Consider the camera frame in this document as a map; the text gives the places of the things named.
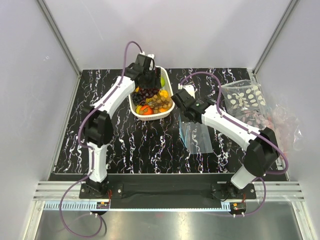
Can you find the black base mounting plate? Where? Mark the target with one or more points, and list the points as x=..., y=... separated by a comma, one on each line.
x=120, y=186

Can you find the red grape bunch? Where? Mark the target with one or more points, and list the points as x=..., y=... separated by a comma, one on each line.
x=148, y=92

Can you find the white perforated plastic basket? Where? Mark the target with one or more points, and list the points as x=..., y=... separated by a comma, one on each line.
x=135, y=109

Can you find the clear zip top bag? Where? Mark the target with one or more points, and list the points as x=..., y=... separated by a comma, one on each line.
x=195, y=136

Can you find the bag of pink slices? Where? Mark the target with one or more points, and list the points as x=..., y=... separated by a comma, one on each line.
x=255, y=119

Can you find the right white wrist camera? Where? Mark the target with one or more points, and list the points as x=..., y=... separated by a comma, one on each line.
x=189, y=88

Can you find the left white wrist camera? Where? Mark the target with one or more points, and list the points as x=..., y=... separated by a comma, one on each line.
x=148, y=61

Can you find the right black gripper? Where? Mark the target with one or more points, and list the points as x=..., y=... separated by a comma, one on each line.
x=193, y=121

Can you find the yellow pear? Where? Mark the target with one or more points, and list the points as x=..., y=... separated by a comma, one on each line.
x=163, y=93

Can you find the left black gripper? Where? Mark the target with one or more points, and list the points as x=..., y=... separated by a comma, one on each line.
x=156, y=82

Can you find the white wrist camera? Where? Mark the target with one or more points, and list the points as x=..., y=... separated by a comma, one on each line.
x=148, y=61
x=189, y=88

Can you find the dark purple grape bunch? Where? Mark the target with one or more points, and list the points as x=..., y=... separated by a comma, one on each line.
x=137, y=98

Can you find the crumpled clear plastic bag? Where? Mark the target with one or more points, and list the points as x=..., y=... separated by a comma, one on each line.
x=287, y=128

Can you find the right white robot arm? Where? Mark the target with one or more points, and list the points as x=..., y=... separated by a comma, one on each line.
x=260, y=146

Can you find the aluminium frame rail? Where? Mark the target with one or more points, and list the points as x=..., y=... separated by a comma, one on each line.
x=275, y=191

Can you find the orange fruit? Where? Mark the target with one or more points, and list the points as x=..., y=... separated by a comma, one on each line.
x=146, y=110

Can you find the bag of white slices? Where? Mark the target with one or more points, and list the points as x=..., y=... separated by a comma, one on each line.
x=243, y=95

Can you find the green pear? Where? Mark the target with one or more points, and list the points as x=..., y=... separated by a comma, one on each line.
x=162, y=82

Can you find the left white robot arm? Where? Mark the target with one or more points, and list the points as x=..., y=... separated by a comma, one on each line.
x=97, y=128

